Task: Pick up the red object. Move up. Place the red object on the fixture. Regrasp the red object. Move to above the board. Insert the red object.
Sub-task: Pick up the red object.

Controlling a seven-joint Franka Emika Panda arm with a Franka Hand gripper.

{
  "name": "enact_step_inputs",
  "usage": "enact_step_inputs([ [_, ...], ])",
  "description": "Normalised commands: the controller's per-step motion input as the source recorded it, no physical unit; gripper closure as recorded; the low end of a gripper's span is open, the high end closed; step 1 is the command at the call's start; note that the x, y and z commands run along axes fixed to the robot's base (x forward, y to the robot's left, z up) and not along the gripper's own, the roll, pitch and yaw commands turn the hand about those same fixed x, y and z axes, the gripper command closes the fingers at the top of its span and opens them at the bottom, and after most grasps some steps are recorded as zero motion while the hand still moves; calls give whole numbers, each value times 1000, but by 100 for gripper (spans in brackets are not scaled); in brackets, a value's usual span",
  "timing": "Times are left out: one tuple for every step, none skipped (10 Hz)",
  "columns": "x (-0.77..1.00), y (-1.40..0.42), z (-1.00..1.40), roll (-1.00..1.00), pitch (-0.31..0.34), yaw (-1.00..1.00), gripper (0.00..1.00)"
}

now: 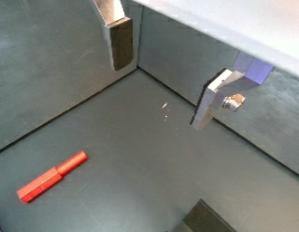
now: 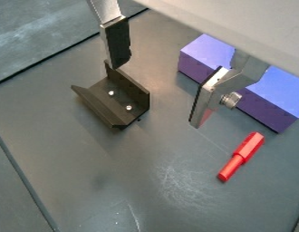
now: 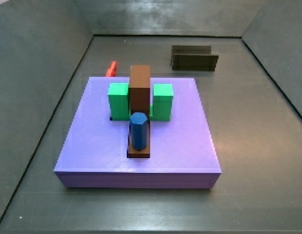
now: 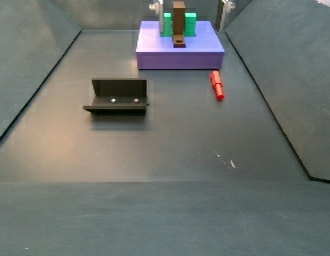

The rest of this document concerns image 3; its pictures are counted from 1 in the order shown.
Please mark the red peg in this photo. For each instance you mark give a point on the red peg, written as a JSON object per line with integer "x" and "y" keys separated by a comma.
{"x": 110, "y": 71}

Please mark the purple board base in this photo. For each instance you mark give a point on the purple board base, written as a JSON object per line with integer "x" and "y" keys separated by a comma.
{"x": 182, "y": 160}

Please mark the blue hexagonal peg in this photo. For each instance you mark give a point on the blue hexagonal peg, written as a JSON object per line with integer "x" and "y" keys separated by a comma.
{"x": 138, "y": 130}

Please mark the green U-shaped block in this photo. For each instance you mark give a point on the green U-shaped block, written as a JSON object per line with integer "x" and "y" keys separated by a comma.
{"x": 161, "y": 99}

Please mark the brown L-shaped block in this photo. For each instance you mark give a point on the brown L-shaped block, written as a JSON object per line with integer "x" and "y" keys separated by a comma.
{"x": 140, "y": 104}

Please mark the black angled holder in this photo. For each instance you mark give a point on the black angled holder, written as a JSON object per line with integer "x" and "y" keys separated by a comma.
{"x": 192, "y": 58}

